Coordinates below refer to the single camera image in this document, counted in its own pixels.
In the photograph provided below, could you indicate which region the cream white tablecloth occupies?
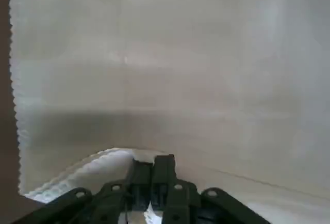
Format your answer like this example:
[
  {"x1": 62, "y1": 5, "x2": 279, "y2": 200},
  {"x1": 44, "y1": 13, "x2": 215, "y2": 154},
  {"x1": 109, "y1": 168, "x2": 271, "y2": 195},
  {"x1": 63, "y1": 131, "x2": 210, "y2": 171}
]
[{"x1": 7, "y1": 0, "x2": 330, "y2": 224}]

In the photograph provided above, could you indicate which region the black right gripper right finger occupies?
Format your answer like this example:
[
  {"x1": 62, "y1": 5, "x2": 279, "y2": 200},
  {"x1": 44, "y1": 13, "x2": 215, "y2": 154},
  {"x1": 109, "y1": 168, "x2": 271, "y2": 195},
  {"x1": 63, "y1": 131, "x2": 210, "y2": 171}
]
[{"x1": 151, "y1": 153, "x2": 271, "y2": 224}]

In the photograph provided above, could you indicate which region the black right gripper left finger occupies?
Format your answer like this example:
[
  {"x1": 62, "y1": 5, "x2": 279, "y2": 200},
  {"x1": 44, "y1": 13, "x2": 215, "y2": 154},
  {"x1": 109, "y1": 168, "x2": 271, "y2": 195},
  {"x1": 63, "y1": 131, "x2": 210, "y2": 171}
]
[{"x1": 11, "y1": 158, "x2": 153, "y2": 224}]

